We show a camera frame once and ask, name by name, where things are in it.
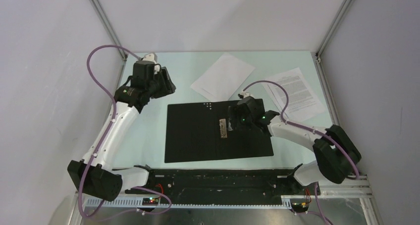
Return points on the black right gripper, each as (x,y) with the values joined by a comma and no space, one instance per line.
(235,112)

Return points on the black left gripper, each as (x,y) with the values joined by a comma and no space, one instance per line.
(168,86)

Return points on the white paper sheets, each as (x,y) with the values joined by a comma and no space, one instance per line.
(223,78)

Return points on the beige and black file folder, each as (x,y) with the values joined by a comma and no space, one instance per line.
(192,135)

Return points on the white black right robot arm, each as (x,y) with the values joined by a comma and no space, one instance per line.
(336,156)

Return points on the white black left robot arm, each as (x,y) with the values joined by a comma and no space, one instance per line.
(94,174)

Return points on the metal folder clip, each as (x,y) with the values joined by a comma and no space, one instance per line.
(223,128)

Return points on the printed text paper sheets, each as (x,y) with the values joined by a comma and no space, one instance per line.
(303,102)

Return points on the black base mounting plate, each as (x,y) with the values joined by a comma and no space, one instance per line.
(224,186)

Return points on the right controller board with leds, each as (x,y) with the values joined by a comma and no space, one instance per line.
(298,208)

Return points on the controller board with leds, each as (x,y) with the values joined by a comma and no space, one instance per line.
(298,208)
(150,201)

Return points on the left controller board with leds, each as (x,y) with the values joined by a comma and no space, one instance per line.
(150,201)

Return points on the left aluminium corner post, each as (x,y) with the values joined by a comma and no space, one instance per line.
(106,23)

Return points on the aluminium corner post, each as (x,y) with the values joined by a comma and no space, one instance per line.
(337,20)
(106,23)

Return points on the aluminium frame rail front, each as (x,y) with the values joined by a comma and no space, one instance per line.
(132,198)

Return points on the right aluminium corner post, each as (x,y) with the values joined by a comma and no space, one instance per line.
(337,20)

